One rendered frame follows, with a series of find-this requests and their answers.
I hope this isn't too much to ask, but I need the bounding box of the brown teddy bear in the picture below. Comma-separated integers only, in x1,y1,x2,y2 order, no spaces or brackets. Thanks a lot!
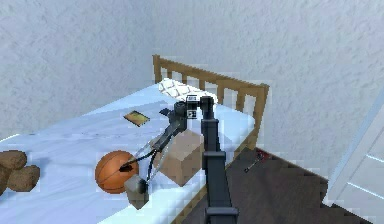
0,149,41,197

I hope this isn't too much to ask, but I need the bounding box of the orange basketball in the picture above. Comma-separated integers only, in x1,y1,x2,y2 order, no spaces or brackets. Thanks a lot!
94,150,141,195

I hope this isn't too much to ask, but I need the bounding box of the yellow brown book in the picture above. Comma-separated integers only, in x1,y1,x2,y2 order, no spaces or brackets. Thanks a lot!
122,109,151,128

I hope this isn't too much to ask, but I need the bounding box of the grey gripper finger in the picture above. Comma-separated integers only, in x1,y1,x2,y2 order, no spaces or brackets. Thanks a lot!
118,141,158,174
139,137,174,194

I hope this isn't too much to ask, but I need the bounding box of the white patterned pillow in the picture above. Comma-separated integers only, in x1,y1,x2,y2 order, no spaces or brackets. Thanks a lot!
157,77,220,105

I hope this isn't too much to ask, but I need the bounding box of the brown cardboard box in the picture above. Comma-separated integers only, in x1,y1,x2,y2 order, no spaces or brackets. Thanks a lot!
152,128,205,188

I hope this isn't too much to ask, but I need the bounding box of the small grey cube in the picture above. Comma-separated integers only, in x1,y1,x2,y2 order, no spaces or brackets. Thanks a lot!
124,175,150,211

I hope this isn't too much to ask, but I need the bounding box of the white room door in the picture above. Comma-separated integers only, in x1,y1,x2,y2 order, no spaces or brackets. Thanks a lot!
324,87,384,224

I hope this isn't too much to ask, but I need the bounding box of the wooden bed with blue sheet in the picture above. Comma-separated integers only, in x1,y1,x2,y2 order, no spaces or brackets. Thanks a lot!
0,54,271,224

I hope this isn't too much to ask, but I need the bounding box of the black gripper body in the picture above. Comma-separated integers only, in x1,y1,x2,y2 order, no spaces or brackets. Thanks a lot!
150,100,189,150

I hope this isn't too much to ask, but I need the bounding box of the small red black object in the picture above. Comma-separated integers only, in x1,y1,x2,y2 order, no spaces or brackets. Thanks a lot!
243,149,268,174

